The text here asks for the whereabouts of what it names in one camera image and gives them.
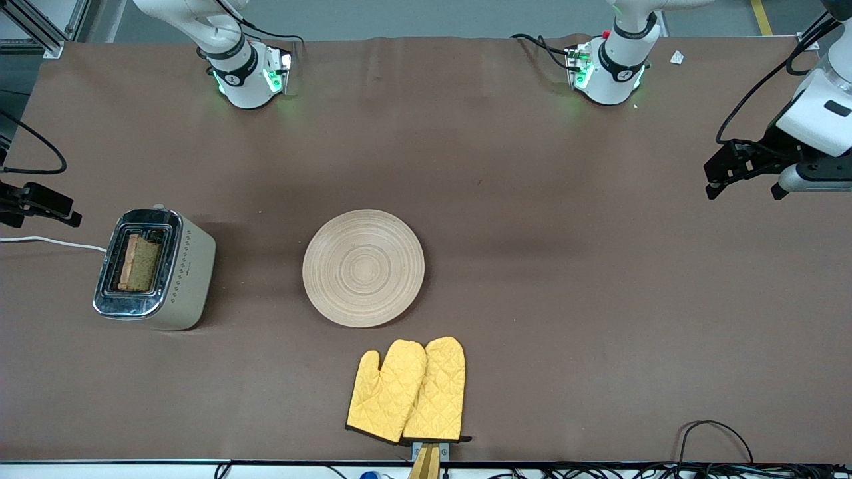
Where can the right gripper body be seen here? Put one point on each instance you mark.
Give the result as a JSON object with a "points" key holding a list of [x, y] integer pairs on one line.
{"points": [[12, 199]]}

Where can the brown bread toast slice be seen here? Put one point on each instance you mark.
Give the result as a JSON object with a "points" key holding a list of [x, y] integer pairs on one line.
{"points": [[140, 263]]}

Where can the round wooden plate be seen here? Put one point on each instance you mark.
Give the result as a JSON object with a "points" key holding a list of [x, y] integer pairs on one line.
{"points": [[363, 268]]}

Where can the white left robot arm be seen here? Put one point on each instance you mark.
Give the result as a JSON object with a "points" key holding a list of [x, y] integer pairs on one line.
{"points": [[616, 70]]}

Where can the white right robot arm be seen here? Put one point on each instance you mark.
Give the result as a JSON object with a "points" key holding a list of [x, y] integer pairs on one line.
{"points": [[243, 70]]}

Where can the small white paper scrap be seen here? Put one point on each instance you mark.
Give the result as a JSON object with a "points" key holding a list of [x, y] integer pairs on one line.
{"points": [[677, 57]]}

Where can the beige and chrome toaster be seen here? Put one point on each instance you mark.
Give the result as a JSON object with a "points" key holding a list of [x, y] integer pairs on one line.
{"points": [[160, 269]]}

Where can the brown table cover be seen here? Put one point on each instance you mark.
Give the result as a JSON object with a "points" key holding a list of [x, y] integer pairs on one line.
{"points": [[506, 173]]}

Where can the yellow quilted oven mitt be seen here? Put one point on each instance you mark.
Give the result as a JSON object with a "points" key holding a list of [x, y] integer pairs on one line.
{"points": [[439, 392], [386, 392]]}

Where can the small blue object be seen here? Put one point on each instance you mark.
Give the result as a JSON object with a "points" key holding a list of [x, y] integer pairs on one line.
{"points": [[370, 475]]}

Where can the aluminium frame profile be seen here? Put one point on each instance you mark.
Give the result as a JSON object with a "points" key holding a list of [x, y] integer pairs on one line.
{"points": [[40, 30]]}

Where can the small metal bracket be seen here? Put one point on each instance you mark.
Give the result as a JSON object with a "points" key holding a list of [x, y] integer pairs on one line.
{"points": [[444, 451]]}

